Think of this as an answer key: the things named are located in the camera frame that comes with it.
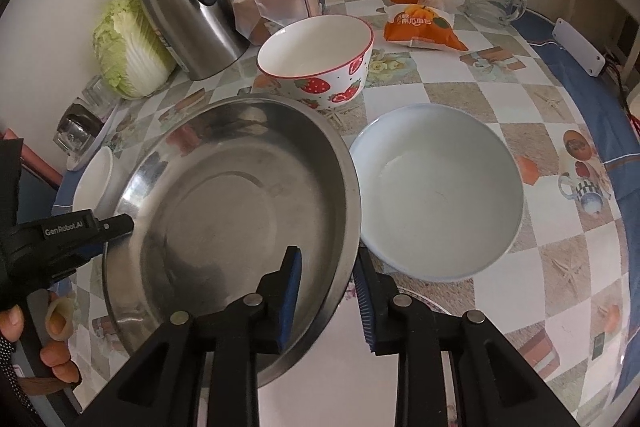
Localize dark tinted drinking glass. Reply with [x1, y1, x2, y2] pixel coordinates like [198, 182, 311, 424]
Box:
[55, 103, 106, 155]

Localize clear drinking glass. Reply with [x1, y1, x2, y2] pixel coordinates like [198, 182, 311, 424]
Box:
[80, 74, 118, 112]

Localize stainless steel basin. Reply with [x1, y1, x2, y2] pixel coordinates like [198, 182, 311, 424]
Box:
[102, 97, 363, 390]

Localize napa cabbage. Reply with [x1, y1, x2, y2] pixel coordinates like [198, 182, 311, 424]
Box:
[92, 0, 177, 100]

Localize person's left hand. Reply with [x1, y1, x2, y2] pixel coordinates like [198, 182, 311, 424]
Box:
[0, 304, 82, 385]

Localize dark blue panel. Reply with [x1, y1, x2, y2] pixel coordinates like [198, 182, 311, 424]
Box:
[17, 167, 68, 230]

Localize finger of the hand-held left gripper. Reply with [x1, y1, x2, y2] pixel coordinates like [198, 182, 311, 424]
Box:
[97, 213, 136, 244]

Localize small white bowl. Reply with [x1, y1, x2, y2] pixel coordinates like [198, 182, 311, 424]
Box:
[73, 147, 132, 220]

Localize pale white ceramic bowl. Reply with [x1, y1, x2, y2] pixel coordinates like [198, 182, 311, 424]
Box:
[348, 103, 524, 283]

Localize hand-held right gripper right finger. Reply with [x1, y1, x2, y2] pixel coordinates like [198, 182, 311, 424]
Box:
[352, 247, 583, 427]

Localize pink board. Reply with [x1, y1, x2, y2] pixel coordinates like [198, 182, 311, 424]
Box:
[0, 129, 63, 192]

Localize white oval tray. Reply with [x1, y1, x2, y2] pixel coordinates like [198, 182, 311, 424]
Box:
[65, 102, 122, 172]

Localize red and black cables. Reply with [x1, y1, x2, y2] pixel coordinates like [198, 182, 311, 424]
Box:
[604, 49, 640, 125]

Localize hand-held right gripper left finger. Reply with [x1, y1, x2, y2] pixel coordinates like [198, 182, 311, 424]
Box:
[75, 246, 303, 427]

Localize white electronic box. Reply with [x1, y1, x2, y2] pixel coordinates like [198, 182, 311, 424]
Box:
[552, 19, 608, 78]

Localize stainless steel thermos jug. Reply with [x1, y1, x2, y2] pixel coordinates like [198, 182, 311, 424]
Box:
[125, 0, 251, 82]

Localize strawberry print bowl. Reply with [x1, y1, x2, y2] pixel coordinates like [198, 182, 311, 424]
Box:
[256, 15, 375, 110]

